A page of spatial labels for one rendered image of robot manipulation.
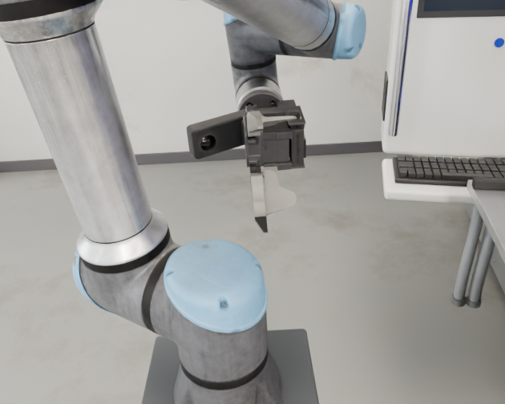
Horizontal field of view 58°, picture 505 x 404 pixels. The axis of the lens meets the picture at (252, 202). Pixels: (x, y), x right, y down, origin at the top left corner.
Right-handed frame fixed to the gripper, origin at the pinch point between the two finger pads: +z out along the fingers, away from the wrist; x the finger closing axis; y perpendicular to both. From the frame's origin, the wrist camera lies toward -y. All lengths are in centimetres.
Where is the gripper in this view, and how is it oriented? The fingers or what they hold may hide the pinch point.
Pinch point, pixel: (256, 186)
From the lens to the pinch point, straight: 53.8
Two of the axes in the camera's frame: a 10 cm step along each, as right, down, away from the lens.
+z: 0.6, 5.9, -8.0
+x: 0.5, 8.0, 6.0
